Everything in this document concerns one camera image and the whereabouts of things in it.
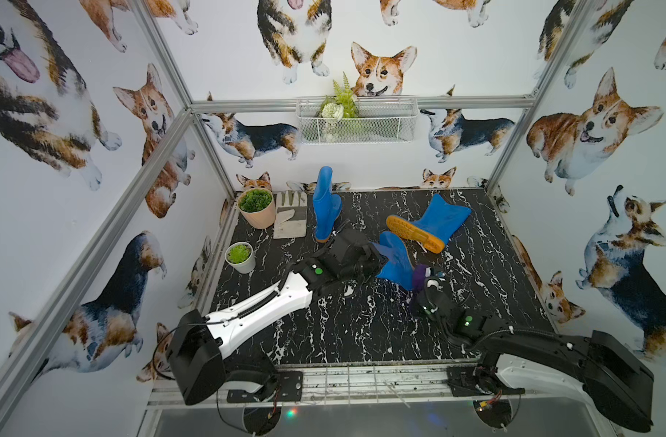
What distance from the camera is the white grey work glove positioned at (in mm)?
1089

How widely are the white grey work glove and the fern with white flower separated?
36 cm

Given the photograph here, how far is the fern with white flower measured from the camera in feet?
2.68
